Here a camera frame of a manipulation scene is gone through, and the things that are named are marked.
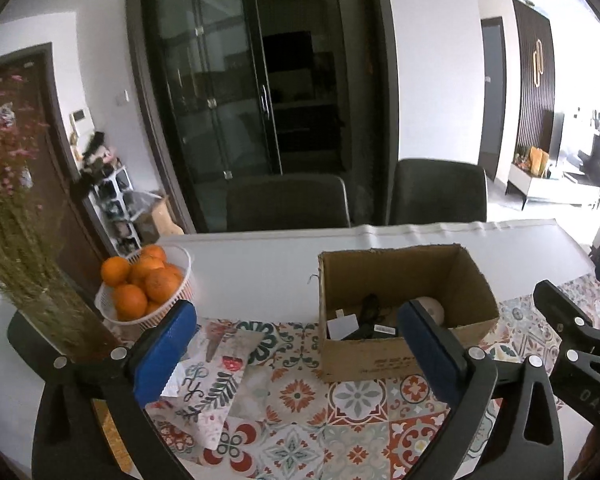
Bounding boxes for brown wooden door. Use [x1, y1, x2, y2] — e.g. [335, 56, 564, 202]
[0, 42, 108, 273]

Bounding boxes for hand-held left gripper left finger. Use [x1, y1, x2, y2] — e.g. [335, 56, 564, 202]
[7, 300, 198, 480]

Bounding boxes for white cluttered shelf rack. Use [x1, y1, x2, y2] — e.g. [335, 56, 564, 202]
[71, 130, 142, 257]

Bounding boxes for black television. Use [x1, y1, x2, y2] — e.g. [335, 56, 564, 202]
[549, 110, 567, 167]

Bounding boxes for dark slatted wall panel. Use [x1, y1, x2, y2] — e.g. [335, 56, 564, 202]
[511, 0, 557, 173]

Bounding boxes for tile pattern table mat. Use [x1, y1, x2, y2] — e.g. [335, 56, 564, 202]
[145, 272, 600, 480]

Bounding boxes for white tissue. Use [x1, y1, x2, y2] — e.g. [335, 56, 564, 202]
[161, 360, 187, 398]

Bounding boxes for orange bags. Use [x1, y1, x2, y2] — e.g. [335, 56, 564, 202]
[526, 145, 552, 179]

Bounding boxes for beige round case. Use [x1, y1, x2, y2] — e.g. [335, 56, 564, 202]
[412, 296, 447, 327]

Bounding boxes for white low cabinet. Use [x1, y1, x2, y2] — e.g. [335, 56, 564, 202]
[504, 162, 600, 212]

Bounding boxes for dark grey dining chair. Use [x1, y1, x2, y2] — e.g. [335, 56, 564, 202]
[389, 158, 489, 226]
[226, 174, 352, 233]

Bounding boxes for white fruit basket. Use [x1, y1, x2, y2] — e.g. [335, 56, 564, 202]
[94, 244, 195, 332]

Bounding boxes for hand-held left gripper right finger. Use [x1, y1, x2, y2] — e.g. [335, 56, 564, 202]
[397, 300, 566, 480]

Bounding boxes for brown cardboard box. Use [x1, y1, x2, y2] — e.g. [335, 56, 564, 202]
[317, 244, 501, 383]

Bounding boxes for white power strip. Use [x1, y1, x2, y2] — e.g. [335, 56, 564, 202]
[328, 316, 360, 342]

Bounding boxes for white printed tablecloth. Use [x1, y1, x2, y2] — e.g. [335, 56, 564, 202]
[0, 217, 600, 480]

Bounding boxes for dark glass sliding door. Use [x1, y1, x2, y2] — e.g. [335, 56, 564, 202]
[125, 0, 400, 235]

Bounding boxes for person's right hand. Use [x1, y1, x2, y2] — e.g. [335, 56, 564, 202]
[567, 407, 600, 480]

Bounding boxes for black power adapter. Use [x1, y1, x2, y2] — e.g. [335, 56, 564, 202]
[340, 294, 407, 342]

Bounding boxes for floral fabric tissue cover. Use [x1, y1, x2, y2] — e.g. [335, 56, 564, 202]
[145, 319, 267, 450]

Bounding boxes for small brown carton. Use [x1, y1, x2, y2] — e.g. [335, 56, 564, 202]
[134, 194, 179, 247]

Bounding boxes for glass vase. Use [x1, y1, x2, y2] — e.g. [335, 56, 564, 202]
[10, 285, 123, 363]

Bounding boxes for dried flower bouquet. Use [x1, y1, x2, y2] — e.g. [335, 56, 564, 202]
[0, 72, 96, 321]

